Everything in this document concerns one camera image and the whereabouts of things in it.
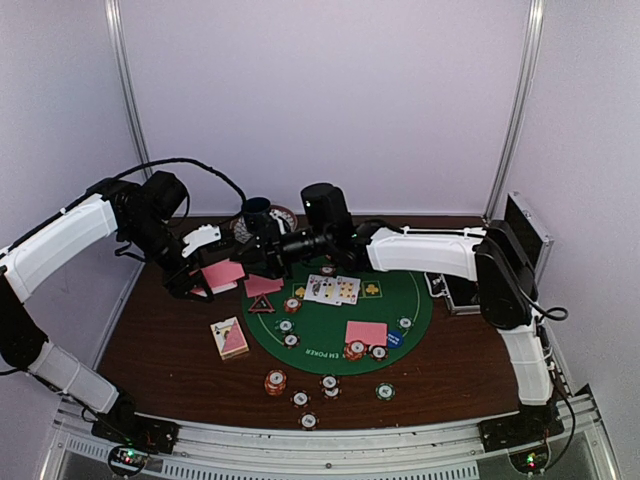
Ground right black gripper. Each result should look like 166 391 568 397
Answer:
230 219 333 280

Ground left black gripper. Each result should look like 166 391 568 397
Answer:
122 214 214 302

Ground dealt red-backed card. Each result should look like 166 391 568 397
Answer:
244 275 284 298

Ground red-backed card deck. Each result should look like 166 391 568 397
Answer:
199 259 245 295

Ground red five chips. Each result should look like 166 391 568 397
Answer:
320 265 336 276
344 340 367 362
283 297 302 313

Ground queen of hearts card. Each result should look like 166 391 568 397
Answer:
304 274 328 303

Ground green chips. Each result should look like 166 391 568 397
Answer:
278 319 294 333

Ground four of spades card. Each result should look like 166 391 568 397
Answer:
319 277 341 305

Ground hundred chip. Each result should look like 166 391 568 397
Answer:
291 390 310 408
320 375 339 390
283 333 300 349
323 387 341 399
298 412 319 431

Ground red pip face-up card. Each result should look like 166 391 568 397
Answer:
336 276 361 305

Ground red five chip stack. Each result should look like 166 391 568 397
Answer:
264 369 287 396

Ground hundred chips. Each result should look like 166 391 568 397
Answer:
368 345 389 362

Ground blue small blind button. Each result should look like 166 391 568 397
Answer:
387 330 404 349

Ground green twenty chip stack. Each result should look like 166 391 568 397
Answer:
375 382 396 401

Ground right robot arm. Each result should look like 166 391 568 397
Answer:
231 218 568 442

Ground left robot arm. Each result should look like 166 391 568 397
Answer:
1 171 206 444

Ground patterned ceramic saucer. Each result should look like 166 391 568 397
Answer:
230 205 298 244

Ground dark blue mug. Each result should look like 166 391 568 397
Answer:
242 197 273 234

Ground card box under deck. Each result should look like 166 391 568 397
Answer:
210 317 249 360

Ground round green poker mat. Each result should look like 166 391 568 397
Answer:
241 257 433 376

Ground aluminium poker chip case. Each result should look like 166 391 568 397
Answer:
424 191 554 316

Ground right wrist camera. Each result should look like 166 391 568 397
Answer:
269 183 356 241

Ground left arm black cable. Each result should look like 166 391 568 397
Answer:
114 158 249 206

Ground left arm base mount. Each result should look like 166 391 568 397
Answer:
91 417 179 454

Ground left aluminium frame post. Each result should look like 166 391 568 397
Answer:
104 0 153 180

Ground aluminium frame post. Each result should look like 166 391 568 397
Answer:
104 0 153 180
483 0 546 221

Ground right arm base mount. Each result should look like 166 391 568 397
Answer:
478 414 565 452

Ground right aluminium frame post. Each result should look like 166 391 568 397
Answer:
483 0 546 221

